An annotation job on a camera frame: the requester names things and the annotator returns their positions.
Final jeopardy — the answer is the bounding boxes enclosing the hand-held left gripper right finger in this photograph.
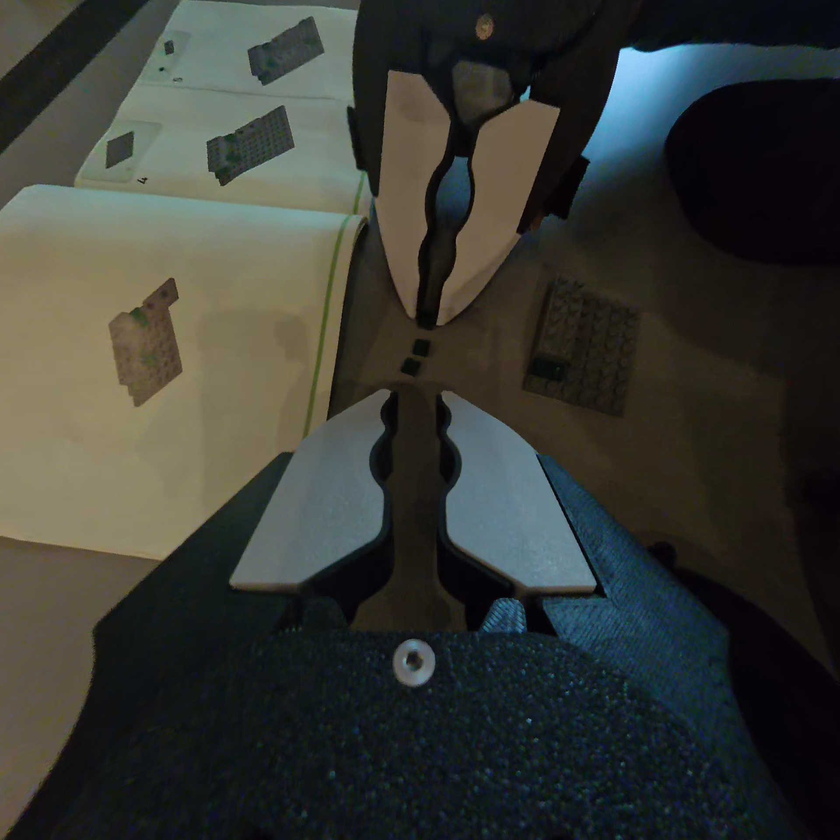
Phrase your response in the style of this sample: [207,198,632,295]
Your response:
[434,390,597,632]

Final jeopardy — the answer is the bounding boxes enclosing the grey brick baseplate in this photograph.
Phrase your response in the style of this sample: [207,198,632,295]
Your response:
[521,274,643,417]

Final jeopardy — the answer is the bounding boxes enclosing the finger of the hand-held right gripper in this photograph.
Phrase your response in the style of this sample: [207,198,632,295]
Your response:
[377,69,463,324]
[433,97,563,328]

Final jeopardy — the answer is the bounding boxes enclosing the brick building instruction booklet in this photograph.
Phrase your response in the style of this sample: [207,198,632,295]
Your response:
[0,0,371,562]

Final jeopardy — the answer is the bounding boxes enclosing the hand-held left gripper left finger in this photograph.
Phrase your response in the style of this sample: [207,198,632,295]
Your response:
[230,388,400,627]

